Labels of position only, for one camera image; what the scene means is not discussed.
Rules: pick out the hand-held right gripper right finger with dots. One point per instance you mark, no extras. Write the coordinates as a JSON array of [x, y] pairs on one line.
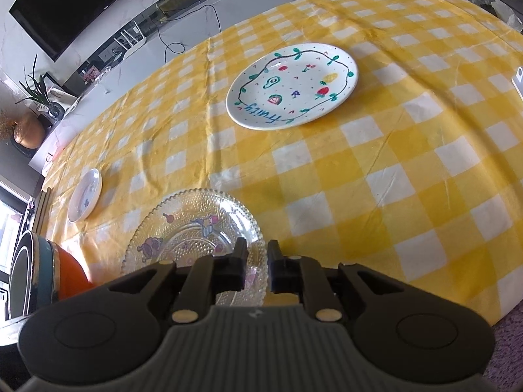
[[276, 271]]

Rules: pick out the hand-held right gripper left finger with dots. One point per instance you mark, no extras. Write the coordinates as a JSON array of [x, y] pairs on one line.
[[239, 269]]

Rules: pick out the clear glass patterned plate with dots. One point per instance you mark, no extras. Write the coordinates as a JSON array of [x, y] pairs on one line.
[[184, 220]]

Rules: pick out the orange steel-lined bowl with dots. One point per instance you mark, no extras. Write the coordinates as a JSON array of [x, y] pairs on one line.
[[73, 271]]

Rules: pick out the small white plate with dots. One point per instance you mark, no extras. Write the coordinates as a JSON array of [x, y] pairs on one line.
[[85, 196]]

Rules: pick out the white fruit-painted plate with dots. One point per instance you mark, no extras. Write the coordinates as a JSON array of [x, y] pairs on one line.
[[292, 85]]

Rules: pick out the yellow checked tablecloth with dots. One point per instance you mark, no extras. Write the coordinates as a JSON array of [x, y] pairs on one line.
[[347, 179]]

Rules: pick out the plant in blue glass vase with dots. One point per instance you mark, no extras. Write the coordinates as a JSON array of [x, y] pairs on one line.
[[53, 110]]

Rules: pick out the pink photo card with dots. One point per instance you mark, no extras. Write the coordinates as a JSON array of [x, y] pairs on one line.
[[90, 74]]

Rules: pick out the purple shaggy rug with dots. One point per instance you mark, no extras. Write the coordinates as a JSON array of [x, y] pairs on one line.
[[508, 351]]

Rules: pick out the white wifi router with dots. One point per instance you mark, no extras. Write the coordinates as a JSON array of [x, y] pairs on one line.
[[133, 43]]

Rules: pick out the copper round vase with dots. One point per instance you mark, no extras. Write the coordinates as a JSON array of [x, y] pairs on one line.
[[29, 130]]

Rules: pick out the dried flower bunch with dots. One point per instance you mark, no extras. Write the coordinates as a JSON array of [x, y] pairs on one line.
[[6, 124]]

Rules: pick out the phone on white stand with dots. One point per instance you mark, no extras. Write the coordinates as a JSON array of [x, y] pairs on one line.
[[519, 83]]

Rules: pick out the clear plastic bag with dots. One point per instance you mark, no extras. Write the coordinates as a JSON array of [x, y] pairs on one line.
[[508, 14]]

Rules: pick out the black wall television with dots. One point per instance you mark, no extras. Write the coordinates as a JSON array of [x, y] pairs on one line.
[[73, 4]]

